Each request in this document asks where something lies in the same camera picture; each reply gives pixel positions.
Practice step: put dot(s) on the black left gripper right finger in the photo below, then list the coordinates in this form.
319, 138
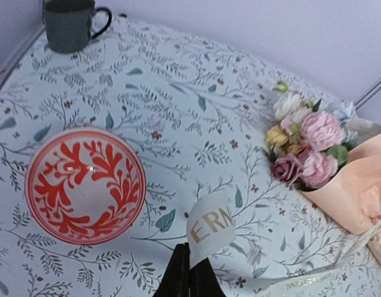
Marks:
203, 281

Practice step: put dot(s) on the white fake flower stem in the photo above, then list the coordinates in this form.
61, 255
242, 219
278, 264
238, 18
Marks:
289, 101

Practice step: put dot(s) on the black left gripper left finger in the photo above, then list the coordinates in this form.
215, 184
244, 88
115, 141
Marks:
175, 281

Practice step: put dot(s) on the red white patterned dish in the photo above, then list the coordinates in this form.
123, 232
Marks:
85, 186

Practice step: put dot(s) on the blue fake flower stem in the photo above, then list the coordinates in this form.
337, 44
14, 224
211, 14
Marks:
345, 112

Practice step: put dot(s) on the right aluminium frame post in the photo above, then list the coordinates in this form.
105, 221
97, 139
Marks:
369, 94

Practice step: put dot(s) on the beige wrapping paper sheet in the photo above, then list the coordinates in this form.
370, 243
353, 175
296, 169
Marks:
353, 197

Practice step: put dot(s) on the dark grey mug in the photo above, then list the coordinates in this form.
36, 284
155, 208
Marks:
68, 24

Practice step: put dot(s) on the pale pink white flower stem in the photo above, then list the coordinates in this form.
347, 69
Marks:
321, 130

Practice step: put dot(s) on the white lace ribbon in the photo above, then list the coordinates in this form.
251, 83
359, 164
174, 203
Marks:
287, 248

